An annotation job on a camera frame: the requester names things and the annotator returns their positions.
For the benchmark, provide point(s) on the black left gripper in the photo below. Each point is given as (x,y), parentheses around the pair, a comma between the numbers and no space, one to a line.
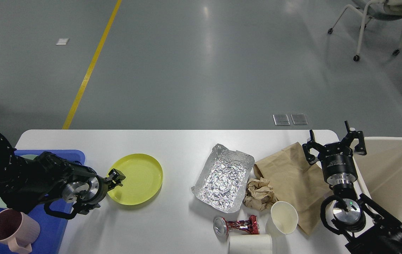
(91,190)

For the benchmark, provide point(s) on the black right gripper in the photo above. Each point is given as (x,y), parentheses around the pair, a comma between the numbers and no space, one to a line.
(338,164)

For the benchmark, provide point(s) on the yellow plastic plate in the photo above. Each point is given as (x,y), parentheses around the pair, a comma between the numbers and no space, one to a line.
(144,177)

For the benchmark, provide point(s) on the pink mug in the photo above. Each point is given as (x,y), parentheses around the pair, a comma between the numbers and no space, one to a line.
(18,231)

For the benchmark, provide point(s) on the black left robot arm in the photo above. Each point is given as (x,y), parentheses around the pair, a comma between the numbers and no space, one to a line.
(26,183)

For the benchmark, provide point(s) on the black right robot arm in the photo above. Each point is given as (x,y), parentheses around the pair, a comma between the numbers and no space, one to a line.
(367,226)

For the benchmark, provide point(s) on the right metal floor plate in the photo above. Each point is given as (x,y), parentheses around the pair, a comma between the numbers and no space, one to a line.
(299,119)

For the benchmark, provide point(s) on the metal floor plate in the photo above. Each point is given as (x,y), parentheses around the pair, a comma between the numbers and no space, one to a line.
(299,119)
(281,120)

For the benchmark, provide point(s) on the brown paper bag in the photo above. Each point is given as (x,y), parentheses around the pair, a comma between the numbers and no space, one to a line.
(296,182)

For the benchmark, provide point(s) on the left metal floor plate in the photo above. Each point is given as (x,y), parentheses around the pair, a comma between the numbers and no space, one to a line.
(281,120)

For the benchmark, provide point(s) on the beige plastic bin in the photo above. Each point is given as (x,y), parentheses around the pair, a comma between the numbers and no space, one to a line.
(381,171)

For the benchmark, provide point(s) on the upright white paper cup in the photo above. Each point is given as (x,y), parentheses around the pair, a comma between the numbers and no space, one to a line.
(283,219)

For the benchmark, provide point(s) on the crumpled brown paper ball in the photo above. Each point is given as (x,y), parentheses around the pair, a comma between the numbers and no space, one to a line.
(259,195)

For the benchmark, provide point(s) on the aluminium foil tray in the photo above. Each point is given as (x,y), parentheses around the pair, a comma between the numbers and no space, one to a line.
(223,179)

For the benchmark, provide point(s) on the crushed red soda can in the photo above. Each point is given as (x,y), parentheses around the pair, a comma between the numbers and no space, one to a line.
(222,226)

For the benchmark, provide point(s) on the lying white paper cup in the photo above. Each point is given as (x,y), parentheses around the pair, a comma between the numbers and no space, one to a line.
(250,244)

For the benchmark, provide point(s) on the white framed office chair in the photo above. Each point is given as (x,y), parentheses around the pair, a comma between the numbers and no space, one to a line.
(368,10)

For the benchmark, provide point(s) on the white floor marker tag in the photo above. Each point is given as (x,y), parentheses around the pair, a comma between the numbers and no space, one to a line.
(62,41)

